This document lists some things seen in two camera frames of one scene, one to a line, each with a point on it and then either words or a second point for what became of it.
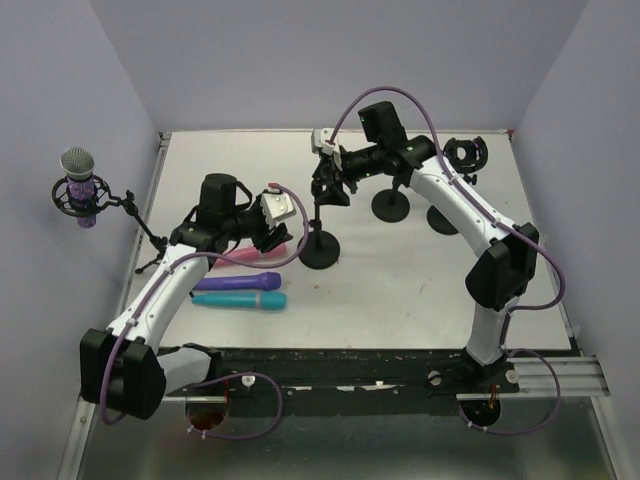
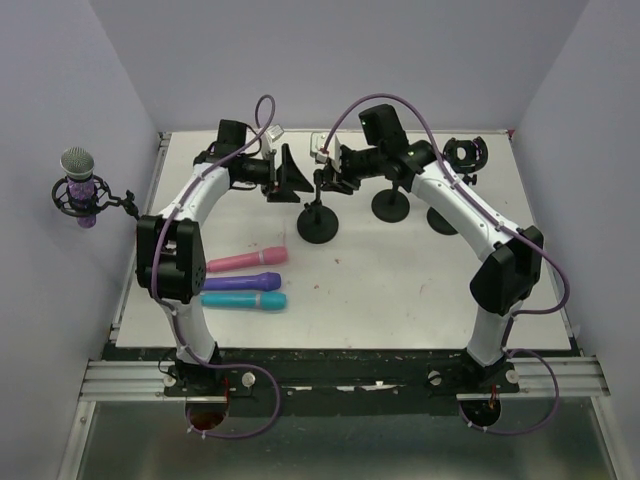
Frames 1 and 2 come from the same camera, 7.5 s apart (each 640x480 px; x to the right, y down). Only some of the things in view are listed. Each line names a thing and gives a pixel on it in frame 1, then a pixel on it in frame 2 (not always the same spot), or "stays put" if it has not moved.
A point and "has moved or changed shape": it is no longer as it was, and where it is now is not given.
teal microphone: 263,300 stays put
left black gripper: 266,242 -> 288,179
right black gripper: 333,193 -> 338,181
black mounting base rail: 382,374 stays put
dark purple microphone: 269,281 stays put
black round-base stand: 322,248 has moved or changed shape
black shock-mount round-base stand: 467,157 stays put
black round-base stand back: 390,205 stays put
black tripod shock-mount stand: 103,197 stays put
